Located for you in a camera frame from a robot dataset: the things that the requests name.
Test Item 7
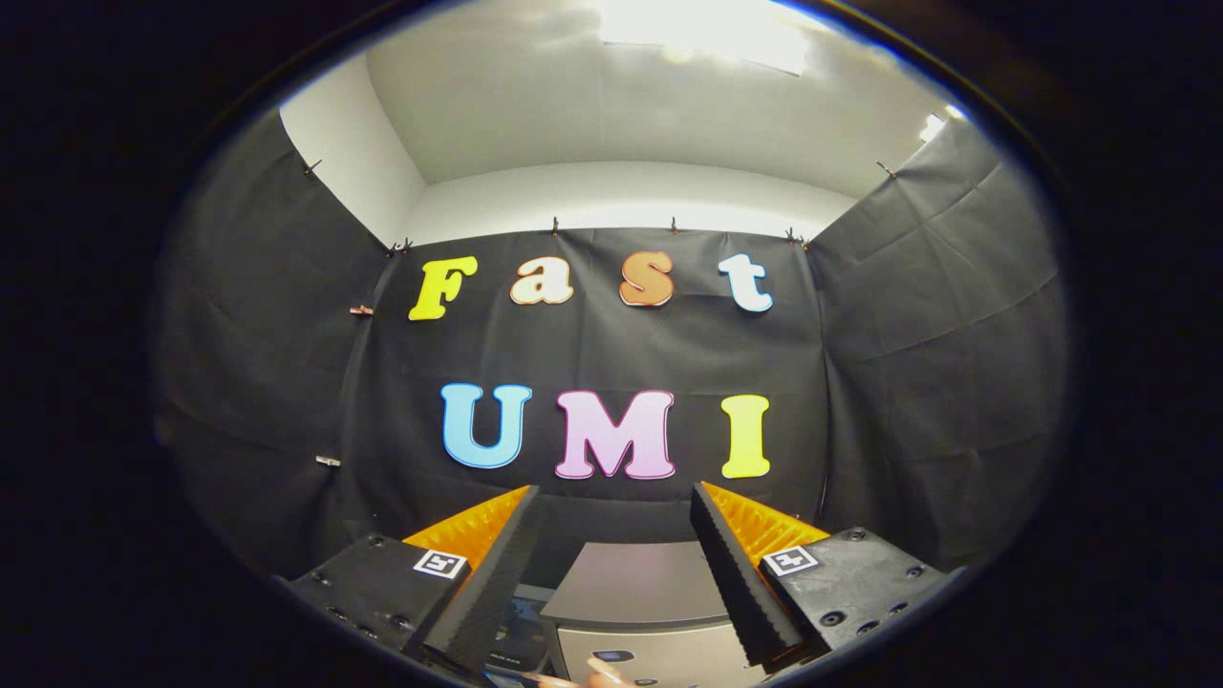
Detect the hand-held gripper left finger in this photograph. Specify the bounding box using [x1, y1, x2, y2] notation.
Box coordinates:
[285, 484, 544, 675]

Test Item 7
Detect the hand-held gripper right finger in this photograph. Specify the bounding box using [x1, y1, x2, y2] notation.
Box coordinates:
[688, 481, 959, 672]

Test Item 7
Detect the large ceiling light panel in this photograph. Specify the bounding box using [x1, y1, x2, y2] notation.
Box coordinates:
[597, 0, 813, 77]

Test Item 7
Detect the black backdrop cloth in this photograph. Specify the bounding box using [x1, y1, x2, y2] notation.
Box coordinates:
[153, 107, 1071, 576]

